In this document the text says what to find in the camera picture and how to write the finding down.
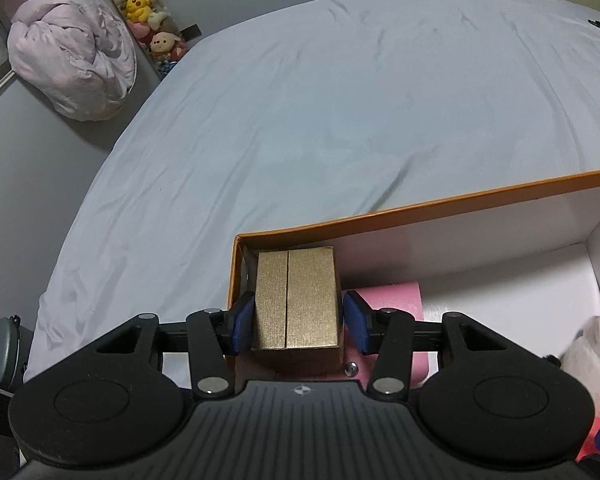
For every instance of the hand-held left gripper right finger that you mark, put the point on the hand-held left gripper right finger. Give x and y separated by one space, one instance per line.
357 320

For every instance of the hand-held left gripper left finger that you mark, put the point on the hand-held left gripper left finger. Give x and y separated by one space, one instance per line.
242 325

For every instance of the gold cardboard box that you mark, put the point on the gold cardboard box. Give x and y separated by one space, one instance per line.
295 305

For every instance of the white dog plush black ears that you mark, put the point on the white dog plush black ears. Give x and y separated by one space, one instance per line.
590 360

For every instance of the orange cardboard box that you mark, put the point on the orange cardboard box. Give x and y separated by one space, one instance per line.
480 240

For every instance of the pink snap wallet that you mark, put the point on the pink snap wallet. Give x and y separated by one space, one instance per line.
400 295

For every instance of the bed with grey sheet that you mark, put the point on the bed with grey sheet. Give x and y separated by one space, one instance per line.
330 110

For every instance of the grey round case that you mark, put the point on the grey round case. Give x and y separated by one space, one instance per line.
5 355

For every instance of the lavender duvet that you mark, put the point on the lavender duvet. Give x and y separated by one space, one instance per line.
70 50

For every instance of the row of plush toys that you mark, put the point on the row of plush toys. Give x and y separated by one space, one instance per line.
140 5

